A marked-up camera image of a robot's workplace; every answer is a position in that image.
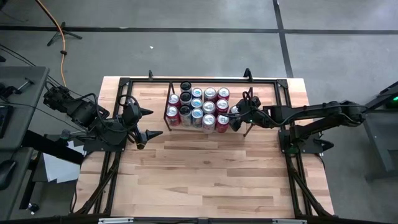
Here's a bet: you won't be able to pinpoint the grey equipment stand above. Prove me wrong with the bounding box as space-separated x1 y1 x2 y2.
363 80 398 182

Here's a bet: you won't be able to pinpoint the black desk clamp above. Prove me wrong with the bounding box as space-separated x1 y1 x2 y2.
1 77 35 98

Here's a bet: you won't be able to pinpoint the black tripod base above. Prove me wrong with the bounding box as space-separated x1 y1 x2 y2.
46 21 83 47

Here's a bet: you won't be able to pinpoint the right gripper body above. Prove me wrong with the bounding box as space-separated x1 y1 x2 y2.
238 95 266 126

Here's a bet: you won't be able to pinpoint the black keyboard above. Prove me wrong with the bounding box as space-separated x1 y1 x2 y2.
0 105 14 139

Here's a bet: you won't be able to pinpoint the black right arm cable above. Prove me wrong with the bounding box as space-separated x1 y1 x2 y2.
223 90 299 128

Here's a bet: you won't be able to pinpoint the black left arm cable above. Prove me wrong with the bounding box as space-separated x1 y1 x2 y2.
93 94 141 134

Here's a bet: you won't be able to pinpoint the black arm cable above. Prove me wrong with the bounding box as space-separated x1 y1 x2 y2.
223 90 299 128
93 94 141 134

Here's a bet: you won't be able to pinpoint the yellow cable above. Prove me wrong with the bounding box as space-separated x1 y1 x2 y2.
34 0 68 88

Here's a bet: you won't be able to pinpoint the dark grey side desk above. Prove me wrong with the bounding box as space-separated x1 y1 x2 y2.
0 66 50 150
0 147 34 220

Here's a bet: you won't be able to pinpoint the silver aluminium bracket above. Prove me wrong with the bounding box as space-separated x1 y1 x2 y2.
272 218 308 224
98 217 134 224

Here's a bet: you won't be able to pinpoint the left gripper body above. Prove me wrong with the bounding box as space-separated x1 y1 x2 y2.
122 99 143 140

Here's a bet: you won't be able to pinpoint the white paper sheets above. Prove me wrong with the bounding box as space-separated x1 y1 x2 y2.
42 139 86 184

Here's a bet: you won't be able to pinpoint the tall white Celsius can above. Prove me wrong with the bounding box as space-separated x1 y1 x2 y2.
179 81 193 94
178 105 193 127
180 91 193 105

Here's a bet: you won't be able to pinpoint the wooden shelf black frame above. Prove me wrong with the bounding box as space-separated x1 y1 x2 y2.
161 81 254 139

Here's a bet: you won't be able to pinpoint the black metal table frame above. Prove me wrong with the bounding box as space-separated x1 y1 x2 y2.
73 76 335 218

